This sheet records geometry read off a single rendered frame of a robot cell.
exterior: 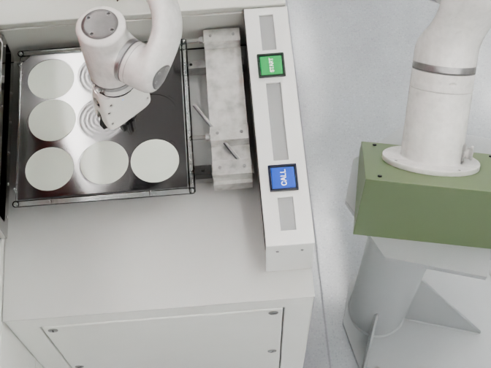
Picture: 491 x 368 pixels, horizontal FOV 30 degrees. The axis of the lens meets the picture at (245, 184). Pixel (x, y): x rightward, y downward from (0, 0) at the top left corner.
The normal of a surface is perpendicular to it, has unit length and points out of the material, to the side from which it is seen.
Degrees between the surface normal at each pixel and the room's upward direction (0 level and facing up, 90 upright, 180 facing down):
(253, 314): 90
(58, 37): 90
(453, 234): 90
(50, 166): 0
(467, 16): 81
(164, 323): 90
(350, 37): 0
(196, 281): 0
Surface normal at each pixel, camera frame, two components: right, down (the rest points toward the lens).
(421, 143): -0.58, 0.19
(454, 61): 0.04, 0.30
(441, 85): -0.22, 0.26
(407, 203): -0.12, 0.90
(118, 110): 0.61, 0.69
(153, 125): -0.02, -0.43
